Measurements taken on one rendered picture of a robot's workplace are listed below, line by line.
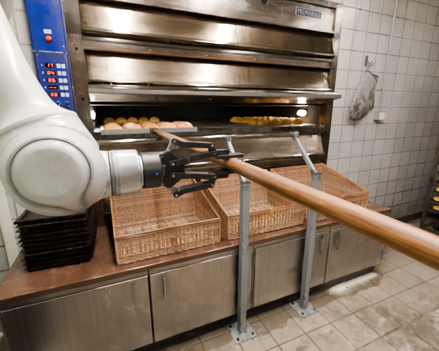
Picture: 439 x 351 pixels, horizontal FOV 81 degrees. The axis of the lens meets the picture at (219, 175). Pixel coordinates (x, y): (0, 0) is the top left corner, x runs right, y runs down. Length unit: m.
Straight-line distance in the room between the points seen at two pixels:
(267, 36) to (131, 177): 1.74
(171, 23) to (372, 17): 1.73
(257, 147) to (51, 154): 1.81
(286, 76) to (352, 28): 0.74
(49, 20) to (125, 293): 1.41
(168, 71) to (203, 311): 1.45
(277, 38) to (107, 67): 1.18
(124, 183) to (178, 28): 1.42
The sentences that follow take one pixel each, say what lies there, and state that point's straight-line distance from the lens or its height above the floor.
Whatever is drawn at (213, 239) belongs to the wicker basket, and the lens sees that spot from 1.49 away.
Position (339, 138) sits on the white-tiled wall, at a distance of 2.58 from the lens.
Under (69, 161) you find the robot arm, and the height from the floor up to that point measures 1.27.
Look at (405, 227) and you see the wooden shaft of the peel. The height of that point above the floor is 1.21.
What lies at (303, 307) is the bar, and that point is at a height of 0.03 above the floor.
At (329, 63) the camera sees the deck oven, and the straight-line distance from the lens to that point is 2.44.
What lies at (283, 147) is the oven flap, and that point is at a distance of 2.17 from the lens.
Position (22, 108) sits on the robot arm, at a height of 1.32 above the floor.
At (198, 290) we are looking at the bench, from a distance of 1.56.
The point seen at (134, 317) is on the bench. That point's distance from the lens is 1.54.
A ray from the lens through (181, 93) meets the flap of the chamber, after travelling 1.61.
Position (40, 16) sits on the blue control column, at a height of 1.76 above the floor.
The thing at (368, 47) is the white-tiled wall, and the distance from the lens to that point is 2.78.
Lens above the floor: 1.32
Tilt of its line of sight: 15 degrees down
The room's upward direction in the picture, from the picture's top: straight up
